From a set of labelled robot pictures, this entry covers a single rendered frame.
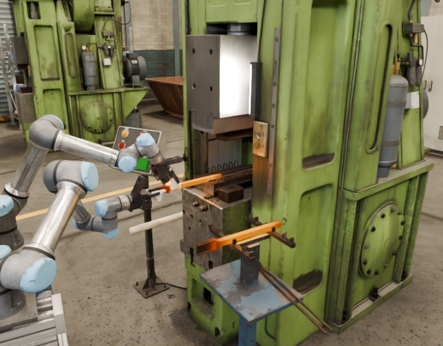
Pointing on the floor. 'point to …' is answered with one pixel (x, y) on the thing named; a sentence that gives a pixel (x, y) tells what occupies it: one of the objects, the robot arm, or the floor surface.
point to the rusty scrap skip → (169, 94)
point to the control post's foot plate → (150, 287)
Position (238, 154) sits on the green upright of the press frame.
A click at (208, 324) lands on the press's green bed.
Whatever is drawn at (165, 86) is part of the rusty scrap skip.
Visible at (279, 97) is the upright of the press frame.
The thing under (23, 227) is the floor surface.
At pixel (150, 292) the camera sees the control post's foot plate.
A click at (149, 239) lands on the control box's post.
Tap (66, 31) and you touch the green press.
